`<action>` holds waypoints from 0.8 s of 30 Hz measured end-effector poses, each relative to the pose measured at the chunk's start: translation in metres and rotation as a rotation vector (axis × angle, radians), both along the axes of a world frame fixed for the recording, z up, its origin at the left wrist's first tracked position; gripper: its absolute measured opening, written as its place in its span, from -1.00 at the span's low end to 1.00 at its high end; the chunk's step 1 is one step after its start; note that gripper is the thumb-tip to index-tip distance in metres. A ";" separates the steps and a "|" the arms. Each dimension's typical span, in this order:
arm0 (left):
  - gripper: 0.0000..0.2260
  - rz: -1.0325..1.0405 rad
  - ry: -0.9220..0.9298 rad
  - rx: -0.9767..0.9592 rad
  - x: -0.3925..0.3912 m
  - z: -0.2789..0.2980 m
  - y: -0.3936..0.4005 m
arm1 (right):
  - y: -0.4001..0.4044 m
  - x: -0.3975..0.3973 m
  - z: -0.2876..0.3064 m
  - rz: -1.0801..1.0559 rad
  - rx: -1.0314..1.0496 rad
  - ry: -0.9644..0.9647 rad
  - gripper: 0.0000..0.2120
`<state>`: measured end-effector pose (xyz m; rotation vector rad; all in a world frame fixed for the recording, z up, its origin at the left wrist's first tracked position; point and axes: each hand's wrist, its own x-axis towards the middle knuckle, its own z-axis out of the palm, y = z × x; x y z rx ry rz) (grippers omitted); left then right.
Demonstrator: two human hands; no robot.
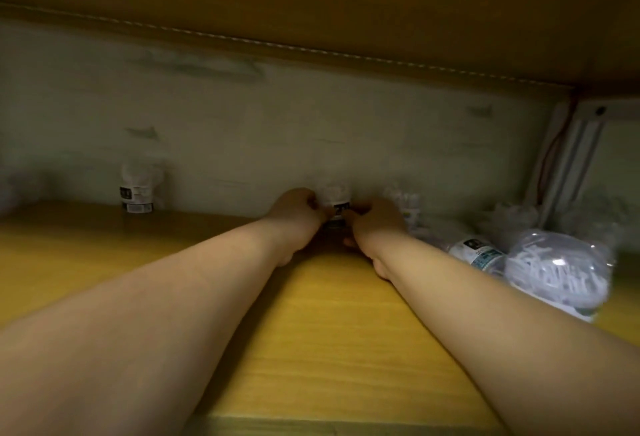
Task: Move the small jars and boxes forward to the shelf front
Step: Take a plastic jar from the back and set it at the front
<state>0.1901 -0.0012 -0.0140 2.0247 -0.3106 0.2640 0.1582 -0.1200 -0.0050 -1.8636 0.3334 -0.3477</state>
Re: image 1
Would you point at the person's right hand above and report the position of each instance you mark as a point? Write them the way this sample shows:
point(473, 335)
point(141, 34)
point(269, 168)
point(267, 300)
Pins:
point(380, 230)

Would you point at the white metal shelf bracket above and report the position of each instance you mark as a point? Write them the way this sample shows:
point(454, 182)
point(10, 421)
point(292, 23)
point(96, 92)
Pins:
point(610, 110)

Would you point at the wooden shelf with blue labels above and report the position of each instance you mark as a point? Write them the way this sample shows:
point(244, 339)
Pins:
point(325, 340)

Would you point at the person's right forearm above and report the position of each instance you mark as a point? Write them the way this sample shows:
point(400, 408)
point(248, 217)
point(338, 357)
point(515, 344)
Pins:
point(500, 340)

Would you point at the person's left hand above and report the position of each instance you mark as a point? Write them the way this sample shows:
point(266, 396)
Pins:
point(297, 220)

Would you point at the person's left forearm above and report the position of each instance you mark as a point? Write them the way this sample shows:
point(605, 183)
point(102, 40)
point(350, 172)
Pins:
point(125, 340)

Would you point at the white slotted rack rail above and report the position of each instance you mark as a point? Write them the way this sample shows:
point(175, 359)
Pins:
point(575, 160)

